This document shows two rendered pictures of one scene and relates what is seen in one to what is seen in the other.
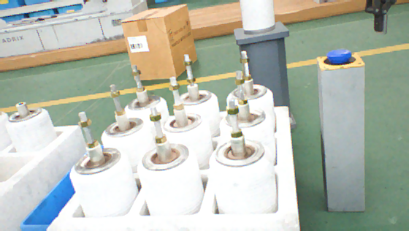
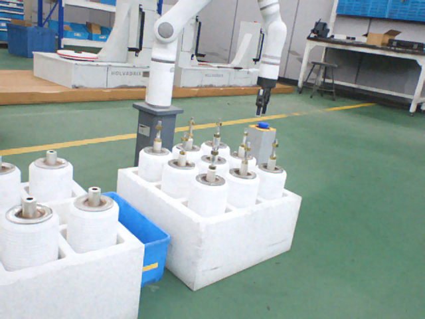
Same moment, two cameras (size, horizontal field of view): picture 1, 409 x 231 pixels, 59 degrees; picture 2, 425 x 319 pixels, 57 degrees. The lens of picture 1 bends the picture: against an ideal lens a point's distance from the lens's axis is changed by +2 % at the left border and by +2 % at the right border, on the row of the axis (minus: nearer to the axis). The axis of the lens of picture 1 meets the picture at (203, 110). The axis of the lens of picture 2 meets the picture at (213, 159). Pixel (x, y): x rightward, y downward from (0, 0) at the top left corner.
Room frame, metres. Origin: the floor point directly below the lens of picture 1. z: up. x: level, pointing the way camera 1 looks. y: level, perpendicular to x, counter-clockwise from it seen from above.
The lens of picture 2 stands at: (0.06, 0.97, 0.59)
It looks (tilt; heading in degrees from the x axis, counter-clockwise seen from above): 18 degrees down; 300
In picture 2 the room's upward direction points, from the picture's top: 9 degrees clockwise
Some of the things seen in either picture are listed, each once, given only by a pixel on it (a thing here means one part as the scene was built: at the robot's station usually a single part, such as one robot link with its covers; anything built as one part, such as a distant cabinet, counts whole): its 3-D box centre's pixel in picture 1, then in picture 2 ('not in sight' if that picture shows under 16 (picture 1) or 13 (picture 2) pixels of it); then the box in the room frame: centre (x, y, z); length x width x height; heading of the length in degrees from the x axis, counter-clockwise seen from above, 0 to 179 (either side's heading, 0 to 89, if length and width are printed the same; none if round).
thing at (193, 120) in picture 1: (182, 123); (213, 159); (0.61, 0.04, 0.25); 0.08 x 0.08 x 0.01
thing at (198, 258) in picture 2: (198, 192); (206, 210); (0.61, 0.04, 0.09); 0.39 x 0.39 x 0.18; 75
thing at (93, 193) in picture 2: not in sight; (94, 197); (0.60, 0.49, 0.26); 0.02 x 0.02 x 0.03
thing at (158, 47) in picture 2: not in sight; (165, 41); (1.04, -0.21, 0.54); 0.09 x 0.09 x 0.17; 38
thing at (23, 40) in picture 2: not in sight; (31, 41); (4.85, -2.16, 0.19); 0.50 x 0.41 x 0.37; 178
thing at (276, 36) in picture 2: not in sight; (274, 42); (0.69, -0.41, 0.60); 0.09 x 0.07 x 0.15; 122
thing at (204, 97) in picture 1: (194, 98); (188, 147); (0.72, 0.01, 0.25); 0.08 x 0.08 x 0.01
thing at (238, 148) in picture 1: (238, 145); (271, 164); (0.47, -0.04, 0.26); 0.02 x 0.02 x 0.03
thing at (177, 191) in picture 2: (136, 167); (177, 195); (0.64, 0.16, 0.16); 0.10 x 0.10 x 0.18
